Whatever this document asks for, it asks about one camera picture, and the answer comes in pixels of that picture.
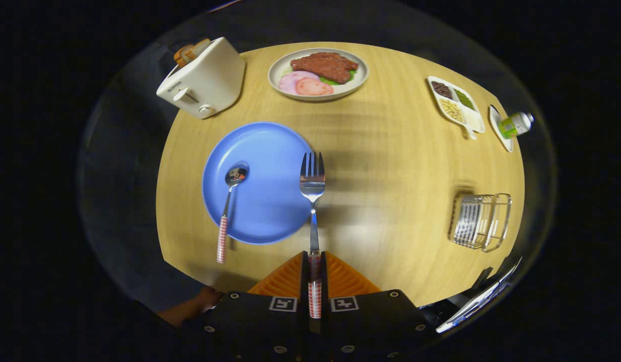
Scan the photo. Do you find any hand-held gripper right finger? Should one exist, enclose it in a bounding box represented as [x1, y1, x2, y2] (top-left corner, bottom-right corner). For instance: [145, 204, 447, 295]
[321, 250, 439, 362]

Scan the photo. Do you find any red ham slice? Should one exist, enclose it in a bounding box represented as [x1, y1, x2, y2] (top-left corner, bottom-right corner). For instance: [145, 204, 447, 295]
[295, 77, 335, 97]

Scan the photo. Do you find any fork with checked handle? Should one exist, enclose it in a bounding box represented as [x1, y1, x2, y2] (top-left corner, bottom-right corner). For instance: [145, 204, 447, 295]
[299, 152, 326, 320]

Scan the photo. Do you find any pink ham slice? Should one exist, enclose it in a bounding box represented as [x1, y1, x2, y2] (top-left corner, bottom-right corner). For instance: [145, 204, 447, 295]
[278, 71, 321, 95]

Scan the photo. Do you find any green lettuce leaf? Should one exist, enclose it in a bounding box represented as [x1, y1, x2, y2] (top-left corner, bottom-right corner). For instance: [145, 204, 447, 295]
[318, 68, 359, 86]

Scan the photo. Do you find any silver edged flat object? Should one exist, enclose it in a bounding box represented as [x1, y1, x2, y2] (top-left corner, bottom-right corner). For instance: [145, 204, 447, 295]
[435, 256, 523, 334]

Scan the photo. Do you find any toasted bread slice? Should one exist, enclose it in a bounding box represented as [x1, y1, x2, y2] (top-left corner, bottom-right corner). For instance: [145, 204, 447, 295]
[173, 44, 195, 68]
[187, 38, 212, 61]

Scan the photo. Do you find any grey food plate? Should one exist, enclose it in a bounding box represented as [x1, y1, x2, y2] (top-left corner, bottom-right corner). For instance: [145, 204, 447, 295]
[268, 48, 370, 102]

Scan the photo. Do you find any green label bottle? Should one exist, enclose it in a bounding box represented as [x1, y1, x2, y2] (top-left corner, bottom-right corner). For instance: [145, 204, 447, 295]
[497, 112, 535, 140]

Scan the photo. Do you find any pile of yellow beans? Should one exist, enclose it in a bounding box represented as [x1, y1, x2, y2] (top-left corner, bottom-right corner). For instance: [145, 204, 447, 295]
[439, 98, 465, 123]

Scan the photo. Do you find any pile of green beans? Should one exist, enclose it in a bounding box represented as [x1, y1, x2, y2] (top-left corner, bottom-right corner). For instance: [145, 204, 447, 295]
[454, 88, 475, 110]

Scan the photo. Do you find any brown steak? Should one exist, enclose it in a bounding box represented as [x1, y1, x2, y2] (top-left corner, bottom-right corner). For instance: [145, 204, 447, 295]
[290, 52, 359, 84]

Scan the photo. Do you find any spoon with checked handle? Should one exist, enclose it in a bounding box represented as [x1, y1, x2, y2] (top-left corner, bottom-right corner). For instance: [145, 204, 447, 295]
[217, 161, 250, 264]

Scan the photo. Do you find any white sectioned dish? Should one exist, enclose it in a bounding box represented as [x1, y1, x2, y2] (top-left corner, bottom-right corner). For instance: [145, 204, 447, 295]
[427, 76, 486, 140]

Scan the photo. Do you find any metal wire rack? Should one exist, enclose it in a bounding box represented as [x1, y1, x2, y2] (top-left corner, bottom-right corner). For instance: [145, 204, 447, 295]
[448, 193, 513, 253]

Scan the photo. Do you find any blue plate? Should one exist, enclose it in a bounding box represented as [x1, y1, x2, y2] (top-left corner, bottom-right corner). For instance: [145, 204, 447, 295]
[202, 122, 316, 245]

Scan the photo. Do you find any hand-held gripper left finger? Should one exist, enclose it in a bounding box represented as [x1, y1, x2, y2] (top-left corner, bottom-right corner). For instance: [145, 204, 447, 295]
[187, 250, 311, 362]

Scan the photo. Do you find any small white saucer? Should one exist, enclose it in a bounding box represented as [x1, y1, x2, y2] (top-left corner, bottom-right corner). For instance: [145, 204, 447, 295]
[488, 105, 514, 153]

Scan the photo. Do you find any white toaster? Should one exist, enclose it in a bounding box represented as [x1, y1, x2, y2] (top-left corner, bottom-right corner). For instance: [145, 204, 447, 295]
[156, 37, 246, 120]

